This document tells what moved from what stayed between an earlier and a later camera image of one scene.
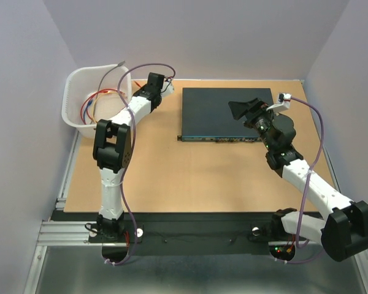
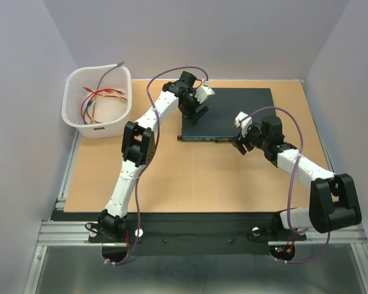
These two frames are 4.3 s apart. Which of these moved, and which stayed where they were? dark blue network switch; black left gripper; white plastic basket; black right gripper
Moved: black left gripper; black right gripper
Stayed: dark blue network switch; white plastic basket
